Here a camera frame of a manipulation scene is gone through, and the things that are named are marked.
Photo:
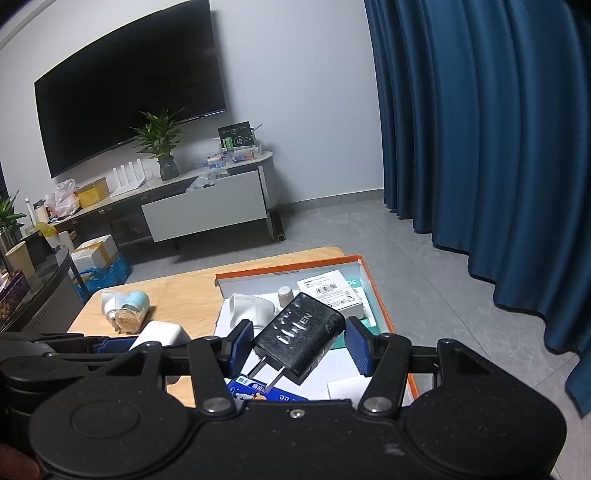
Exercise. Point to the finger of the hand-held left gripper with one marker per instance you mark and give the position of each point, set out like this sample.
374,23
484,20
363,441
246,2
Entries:
115,346

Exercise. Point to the black stand device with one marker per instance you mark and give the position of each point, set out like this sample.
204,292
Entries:
37,249

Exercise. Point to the round glass table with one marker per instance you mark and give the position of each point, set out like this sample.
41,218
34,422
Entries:
51,295

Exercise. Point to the white router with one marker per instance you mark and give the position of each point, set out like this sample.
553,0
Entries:
129,177

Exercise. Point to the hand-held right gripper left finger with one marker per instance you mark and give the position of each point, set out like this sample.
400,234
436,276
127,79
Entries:
240,341

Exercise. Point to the orange cardboard box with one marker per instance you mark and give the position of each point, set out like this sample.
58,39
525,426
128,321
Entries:
244,286

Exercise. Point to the white smooth pipe elbow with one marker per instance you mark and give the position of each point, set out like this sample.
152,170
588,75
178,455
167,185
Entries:
111,304

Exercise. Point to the glass jar light blue lid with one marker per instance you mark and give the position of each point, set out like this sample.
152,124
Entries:
134,314

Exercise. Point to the yellow box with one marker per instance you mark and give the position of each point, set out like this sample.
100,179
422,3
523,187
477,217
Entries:
92,194

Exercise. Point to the white ribbed pipe elbow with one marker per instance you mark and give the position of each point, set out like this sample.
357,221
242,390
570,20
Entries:
249,309

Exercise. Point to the white charger with prongs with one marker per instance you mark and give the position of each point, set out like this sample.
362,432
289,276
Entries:
161,334

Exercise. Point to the blue plastic bag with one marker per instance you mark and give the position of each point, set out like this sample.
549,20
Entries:
106,274

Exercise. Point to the black charger with prongs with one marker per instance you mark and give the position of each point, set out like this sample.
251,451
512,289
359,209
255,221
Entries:
300,341

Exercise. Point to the white teal product box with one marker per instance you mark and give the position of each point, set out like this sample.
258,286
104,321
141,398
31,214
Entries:
341,295

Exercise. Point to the pile of small packets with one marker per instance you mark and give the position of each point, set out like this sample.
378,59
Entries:
231,158

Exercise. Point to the tall leafy plant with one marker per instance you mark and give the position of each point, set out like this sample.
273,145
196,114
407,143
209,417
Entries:
9,217

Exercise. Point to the clear plastic bag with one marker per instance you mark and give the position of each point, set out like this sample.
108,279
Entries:
205,180

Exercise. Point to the potted plant black pot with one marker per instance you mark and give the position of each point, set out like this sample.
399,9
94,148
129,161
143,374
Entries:
161,138

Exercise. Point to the white cardboard box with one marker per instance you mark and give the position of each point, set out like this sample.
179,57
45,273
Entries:
94,249

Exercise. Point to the purple patterned box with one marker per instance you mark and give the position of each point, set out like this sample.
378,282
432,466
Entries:
11,297

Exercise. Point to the white red plastic bag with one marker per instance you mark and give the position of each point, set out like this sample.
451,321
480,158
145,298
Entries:
62,198

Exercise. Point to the blue curtain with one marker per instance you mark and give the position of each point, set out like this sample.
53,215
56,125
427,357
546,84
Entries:
485,138

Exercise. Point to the black green box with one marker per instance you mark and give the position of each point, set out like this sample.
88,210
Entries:
236,137

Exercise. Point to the beige cup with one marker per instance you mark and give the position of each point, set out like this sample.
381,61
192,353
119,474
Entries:
18,258

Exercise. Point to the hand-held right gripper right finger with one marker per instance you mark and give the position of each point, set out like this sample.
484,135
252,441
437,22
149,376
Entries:
358,346

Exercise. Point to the grey tv cabinet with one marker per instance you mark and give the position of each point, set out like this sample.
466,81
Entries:
203,210

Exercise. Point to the blue cartoon tin box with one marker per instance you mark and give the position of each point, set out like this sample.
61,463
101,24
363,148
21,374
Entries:
288,398

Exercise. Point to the black television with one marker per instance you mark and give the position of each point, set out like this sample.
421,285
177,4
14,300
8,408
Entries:
129,87

